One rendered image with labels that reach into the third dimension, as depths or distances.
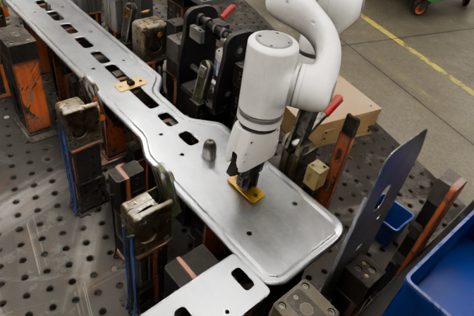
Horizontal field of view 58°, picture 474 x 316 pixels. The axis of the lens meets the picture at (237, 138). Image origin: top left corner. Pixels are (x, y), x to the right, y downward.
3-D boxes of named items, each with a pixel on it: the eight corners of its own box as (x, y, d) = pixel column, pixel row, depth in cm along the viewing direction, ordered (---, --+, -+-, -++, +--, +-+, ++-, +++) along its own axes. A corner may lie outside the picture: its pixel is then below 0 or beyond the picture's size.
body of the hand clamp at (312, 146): (259, 237, 118) (282, 142, 96) (276, 226, 122) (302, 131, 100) (274, 252, 115) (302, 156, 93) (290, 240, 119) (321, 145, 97)
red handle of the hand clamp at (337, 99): (285, 139, 94) (333, 89, 96) (287, 143, 96) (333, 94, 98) (299, 149, 92) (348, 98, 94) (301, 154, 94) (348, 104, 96)
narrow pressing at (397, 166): (317, 300, 73) (384, 152, 51) (356, 264, 79) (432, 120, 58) (319, 302, 72) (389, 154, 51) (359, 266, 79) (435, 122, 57)
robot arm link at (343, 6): (301, 40, 152) (312, -28, 138) (353, 50, 148) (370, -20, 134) (294, 55, 143) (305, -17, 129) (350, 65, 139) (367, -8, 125)
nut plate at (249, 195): (226, 179, 91) (226, 175, 90) (239, 172, 93) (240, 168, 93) (252, 203, 87) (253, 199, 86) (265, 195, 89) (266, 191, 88)
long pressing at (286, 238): (-8, -2, 147) (-9, -6, 146) (56, -11, 159) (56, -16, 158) (271, 295, 74) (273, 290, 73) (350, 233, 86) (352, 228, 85)
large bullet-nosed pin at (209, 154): (198, 159, 98) (200, 137, 94) (209, 154, 100) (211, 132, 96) (207, 168, 96) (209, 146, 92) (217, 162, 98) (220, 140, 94)
